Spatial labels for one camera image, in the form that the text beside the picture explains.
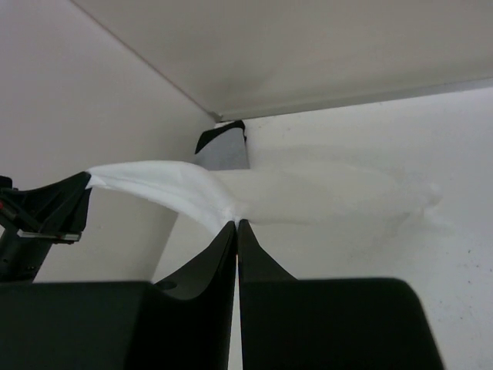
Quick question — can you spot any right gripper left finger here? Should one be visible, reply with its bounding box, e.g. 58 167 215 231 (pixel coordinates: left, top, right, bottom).
1 222 236 369

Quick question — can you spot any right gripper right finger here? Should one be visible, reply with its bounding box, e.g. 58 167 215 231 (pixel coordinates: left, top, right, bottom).
237 220 444 369

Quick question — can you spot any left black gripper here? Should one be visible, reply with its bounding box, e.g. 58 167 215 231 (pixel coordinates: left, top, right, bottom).
1 172 91 244

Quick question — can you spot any white tank top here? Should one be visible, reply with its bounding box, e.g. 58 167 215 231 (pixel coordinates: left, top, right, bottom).
88 160 442 234

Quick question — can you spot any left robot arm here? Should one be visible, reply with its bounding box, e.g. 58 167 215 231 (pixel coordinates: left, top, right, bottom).
1 172 91 283

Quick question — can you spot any folded grey tank top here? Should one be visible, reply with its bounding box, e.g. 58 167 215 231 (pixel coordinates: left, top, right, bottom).
193 128 250 171

